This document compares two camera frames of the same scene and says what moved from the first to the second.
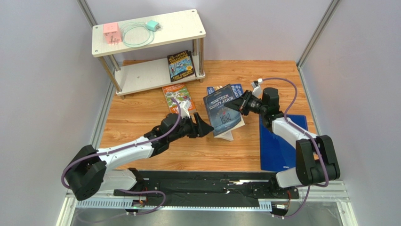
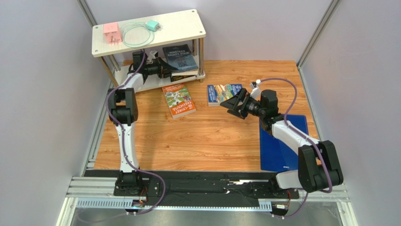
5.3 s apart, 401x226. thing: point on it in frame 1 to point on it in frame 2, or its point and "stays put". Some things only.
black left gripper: x=200 y=129 to x=162 y=65
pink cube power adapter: x=112 y=31 stays put
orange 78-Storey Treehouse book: x=180 y=93 stays put
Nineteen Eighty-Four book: x=224 y=119 to x=180 y=57
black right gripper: x=245 y=103 stays put
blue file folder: x=276 y=155 stays put
